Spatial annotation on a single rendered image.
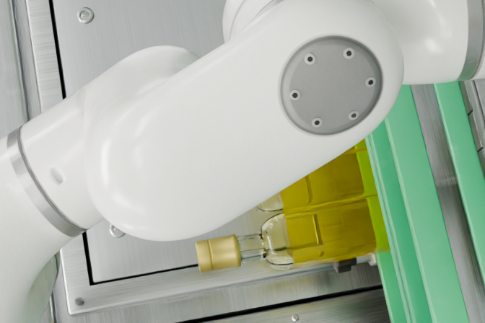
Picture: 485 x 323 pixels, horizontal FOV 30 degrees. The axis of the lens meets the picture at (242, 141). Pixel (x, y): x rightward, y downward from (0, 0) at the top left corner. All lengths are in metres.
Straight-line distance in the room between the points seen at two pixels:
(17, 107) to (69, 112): 0.57
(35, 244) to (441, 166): 0.43
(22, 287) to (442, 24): 0.32
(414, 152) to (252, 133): 0.40
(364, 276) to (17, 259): 0.61
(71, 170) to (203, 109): 0.13
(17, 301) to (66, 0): 0.64
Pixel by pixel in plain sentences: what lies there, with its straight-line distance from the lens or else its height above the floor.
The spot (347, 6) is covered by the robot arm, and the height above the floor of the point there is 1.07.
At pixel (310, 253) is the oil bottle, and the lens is 0.95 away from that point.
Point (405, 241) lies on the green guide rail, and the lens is 0.94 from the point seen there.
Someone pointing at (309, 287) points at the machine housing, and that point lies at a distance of 1.13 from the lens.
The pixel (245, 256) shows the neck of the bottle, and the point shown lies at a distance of 0.96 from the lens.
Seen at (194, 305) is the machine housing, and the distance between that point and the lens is 1.12.
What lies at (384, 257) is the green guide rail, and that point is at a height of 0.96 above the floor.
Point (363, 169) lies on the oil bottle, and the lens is 0.98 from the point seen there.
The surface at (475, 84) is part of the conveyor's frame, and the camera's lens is 0.90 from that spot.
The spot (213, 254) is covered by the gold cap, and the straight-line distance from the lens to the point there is 0.96.
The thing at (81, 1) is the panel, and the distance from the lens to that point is 1.20.
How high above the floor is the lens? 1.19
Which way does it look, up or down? 6 degrees down
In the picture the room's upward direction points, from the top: 100 degrees counter-clockwise
